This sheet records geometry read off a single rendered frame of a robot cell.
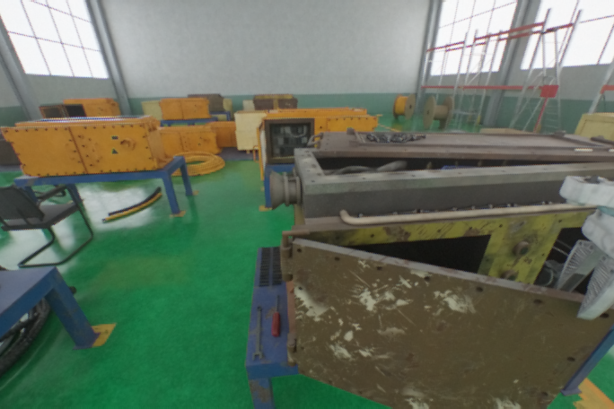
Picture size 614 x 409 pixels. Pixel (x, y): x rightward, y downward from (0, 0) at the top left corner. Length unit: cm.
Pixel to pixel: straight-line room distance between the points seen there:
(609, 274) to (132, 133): 369
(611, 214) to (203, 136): 660
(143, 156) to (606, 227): 368
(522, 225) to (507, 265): 16
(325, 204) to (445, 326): 42
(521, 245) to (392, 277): 52
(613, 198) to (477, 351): 42
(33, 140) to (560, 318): 440
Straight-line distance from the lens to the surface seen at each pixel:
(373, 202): 76
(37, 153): 427
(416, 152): 102
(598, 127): 654
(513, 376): 84
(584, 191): 57
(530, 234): 104
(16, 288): 208
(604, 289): 64
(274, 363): 113
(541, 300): 68
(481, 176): 91
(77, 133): 396
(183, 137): 685
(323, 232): 67
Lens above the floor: 158
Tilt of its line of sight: 26 degrees down
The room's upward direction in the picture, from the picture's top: 1 degrees counter-clockwise
